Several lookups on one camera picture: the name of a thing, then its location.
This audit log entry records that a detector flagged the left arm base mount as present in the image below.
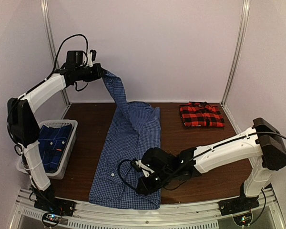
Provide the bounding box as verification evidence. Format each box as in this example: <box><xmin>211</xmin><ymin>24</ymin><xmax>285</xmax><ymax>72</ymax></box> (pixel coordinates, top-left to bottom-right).
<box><xmin>31</xmin><ymin>185</ymin><xmax>75</xmax><ymax>217</ymax></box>

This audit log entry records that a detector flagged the front aluminium frame rail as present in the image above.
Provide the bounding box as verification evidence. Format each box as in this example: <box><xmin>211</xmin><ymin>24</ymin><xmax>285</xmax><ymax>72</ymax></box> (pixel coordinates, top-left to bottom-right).
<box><xmin>9</xmin><ymin>188</ymin><xmax>283</xmax><ymax>229</ymax></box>

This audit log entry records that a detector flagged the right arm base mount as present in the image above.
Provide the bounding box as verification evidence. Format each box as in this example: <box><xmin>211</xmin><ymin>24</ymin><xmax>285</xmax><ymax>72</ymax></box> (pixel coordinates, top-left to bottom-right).
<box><xmin>218</xmin><ymin>183</ymin><xmax>259</xmax><ymax>216</ymax></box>

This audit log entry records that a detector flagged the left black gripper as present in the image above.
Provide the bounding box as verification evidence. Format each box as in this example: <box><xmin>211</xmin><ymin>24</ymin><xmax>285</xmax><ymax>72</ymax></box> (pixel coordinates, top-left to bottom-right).
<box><xmin>75</xmin><ymin>63</ymin><xmax>107</xmax><ymax>82</ymax></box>

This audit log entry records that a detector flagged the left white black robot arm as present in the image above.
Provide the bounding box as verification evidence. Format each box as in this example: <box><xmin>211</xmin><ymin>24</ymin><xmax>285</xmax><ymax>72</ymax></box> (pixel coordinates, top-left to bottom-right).
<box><xmin>7</xmin><ymin>63</ymin><xmax>107</xmax><ymax>191</ymax></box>

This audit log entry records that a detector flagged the dark blue plaid shirt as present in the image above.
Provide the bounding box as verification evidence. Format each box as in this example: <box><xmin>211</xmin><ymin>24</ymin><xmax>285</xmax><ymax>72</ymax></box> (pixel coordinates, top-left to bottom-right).
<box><xmin>38</xmin><ymin>125</ymin><xmax>73</xmax><ymax>173</ymax></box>

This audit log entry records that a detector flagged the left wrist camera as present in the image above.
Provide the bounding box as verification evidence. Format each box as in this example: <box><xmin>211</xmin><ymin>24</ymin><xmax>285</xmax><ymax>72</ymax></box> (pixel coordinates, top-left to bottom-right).
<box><xmin>86</xmin><ymin>50</ymin><xmax>97</xmax><ymax>67</ymax></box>

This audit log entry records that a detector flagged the white plastic laundry basket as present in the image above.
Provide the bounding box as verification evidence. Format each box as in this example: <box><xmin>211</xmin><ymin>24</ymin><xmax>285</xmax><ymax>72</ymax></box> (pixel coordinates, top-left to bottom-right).
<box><xmin>16</xmin><ymin>119</ymin><xmax>78</xmax><ymax>180</ymax></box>

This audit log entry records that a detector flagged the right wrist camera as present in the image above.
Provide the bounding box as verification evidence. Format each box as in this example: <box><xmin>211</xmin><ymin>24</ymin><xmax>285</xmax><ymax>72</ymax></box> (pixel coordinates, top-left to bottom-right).
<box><xmin>131</xmin><ymin>160</ymin><xmax>154</xmax><ymax>177</ymax></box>

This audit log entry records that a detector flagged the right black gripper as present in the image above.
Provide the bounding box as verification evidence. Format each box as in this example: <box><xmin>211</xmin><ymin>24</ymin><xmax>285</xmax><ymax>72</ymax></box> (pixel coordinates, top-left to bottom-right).
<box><xmin>135</xmin><ymin>168</ymin><xmax>174</xmax><ymax>198</ymax></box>

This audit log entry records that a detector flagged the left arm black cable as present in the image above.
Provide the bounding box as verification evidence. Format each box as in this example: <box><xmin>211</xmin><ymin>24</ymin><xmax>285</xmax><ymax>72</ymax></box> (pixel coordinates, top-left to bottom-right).
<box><xmin>51</xmin><ymin>34</ymin><xmax>89</xmax><ymax>72</ymax></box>

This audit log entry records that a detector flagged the aluminium frame post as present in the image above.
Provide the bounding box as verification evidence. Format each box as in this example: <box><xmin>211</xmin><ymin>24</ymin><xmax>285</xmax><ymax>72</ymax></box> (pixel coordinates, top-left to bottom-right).
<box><xmin>40</xmin><ymin>0</ymin><xmax>70</xmax><ymax>105</ymax></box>
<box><xmin>221</xmin><ymin>0</ymin><xmax>250</xmax><ymax>106</ymax></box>

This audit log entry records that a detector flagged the blue small-check long sleeve shirt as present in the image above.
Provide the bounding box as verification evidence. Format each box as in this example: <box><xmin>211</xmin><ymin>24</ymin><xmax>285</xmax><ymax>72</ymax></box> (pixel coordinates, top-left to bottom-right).
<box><xmin>88</xmin><ymin>71</ymin><xmax>162</xmax><ymax>210</ymax></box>

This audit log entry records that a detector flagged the left aluminium frame post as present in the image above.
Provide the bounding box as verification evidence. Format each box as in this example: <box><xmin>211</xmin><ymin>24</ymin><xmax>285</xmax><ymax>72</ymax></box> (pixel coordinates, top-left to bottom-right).
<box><xmin>40</xmin><ymin>0</ymin><xmax>70</xmax><ymax>105</ymax></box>

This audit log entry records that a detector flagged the red black plaid shirt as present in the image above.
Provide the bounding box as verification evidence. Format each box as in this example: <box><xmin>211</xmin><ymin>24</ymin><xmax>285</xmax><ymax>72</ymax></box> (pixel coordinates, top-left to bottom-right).
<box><xmin>179</xmin><ymin>102</ymin><xmax>225</xmax><ymax>128</ymax></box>

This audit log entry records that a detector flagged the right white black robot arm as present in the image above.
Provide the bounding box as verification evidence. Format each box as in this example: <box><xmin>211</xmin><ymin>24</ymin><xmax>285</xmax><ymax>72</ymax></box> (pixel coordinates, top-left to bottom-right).
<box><xmin>135</xmin><ymin>118</ymin><xmax>286</xmax><ymax>211</ymax></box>

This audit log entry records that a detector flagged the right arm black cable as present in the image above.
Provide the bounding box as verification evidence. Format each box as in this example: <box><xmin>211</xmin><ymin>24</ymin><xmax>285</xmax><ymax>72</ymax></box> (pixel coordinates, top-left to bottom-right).
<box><xmin>118</xmin><ymin>159</ymin><xmax>140</xmax><ymax>190</ymax></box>

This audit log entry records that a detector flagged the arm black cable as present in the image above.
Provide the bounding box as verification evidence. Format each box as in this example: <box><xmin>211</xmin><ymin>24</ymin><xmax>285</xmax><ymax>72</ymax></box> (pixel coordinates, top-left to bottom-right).
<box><xmin>51</xmin><ymin>34</ymin><xmax>89</xmax><ymax>72</ymax></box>
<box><xmin>118</xmin><ymin>159</ymin><xmax>140</xmax><ymax>190</ymax></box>

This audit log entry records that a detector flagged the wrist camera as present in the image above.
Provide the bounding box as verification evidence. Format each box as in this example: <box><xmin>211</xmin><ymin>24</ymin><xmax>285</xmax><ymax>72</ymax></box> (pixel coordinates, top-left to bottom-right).
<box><xmin>131</xmin><ymin>160</ymin><xmax>154</xmax><ymax>177</ymax></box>
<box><xmin>86</xmin><ymin>50</ymin><xmax>97</xmax><ymax>67</ymax></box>

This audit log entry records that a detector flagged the right aluminium frame post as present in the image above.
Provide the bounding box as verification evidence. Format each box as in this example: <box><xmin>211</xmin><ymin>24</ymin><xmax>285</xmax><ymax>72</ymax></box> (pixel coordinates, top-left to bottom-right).
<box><xmin>221</xmin><ymin>0</ymin><xmax>250</xmax><ymax>106</ymax></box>

